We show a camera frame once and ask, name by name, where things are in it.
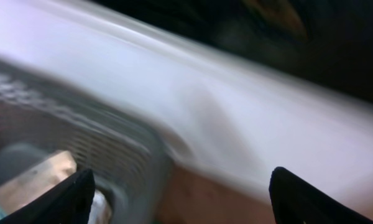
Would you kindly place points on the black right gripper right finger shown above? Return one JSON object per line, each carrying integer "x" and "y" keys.
{"x": 295, "y": 201}

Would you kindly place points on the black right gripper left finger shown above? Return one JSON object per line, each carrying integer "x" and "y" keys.
{"x": 69, "y": 202}

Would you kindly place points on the beige resealable pouch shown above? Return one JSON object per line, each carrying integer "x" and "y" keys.
{"x": 35, "y": 181}

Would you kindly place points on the grey plastic basket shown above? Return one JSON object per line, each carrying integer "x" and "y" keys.
{"x": 39, "y": 116}

